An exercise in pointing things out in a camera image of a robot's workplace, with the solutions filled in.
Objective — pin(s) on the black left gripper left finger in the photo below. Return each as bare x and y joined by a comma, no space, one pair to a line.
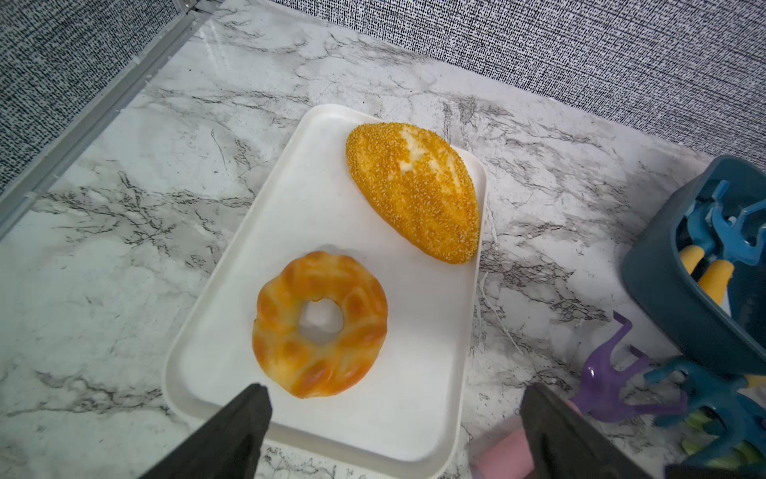
226,446

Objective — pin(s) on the sesame oval bread roll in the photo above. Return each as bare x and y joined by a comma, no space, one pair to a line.
417,183

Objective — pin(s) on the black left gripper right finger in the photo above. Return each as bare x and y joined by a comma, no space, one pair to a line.
564,445

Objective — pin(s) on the teal plastic storage box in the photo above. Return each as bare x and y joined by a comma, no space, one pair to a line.
727,340

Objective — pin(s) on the blue rake yellow handle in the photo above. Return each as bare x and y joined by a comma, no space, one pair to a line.
700,232
731,244
739,420

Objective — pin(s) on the glazed ring bread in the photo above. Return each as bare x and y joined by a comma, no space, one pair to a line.
320,325

